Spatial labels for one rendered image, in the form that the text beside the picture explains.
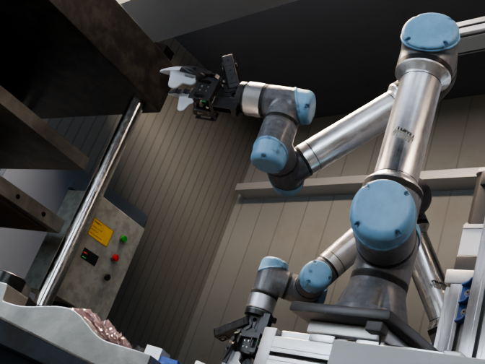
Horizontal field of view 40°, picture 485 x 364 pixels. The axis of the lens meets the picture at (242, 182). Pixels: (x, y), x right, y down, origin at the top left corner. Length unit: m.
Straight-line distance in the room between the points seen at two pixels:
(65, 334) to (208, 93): 0.59
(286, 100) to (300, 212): 3.51
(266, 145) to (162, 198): 3.54
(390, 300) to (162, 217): 3.67
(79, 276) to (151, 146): 2.47
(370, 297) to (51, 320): 0.65
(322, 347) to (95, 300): 1.39
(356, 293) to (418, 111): 0.38
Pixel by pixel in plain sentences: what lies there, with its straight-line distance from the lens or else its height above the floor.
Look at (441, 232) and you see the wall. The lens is 4.23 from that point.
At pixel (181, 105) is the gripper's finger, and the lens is 1.58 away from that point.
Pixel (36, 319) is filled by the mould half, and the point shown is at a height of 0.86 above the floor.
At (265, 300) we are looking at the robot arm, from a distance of 1.79.
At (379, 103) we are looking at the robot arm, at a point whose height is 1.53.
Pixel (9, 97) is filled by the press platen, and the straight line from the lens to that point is 2.26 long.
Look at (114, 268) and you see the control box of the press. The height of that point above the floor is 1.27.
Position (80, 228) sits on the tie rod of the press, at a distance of 2.31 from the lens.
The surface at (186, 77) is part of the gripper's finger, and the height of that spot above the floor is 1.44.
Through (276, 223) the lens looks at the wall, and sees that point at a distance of 5.00.
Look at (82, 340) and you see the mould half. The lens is 1.42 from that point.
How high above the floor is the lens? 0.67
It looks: 24 degrees up
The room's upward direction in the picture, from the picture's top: 21 degrees clockwise
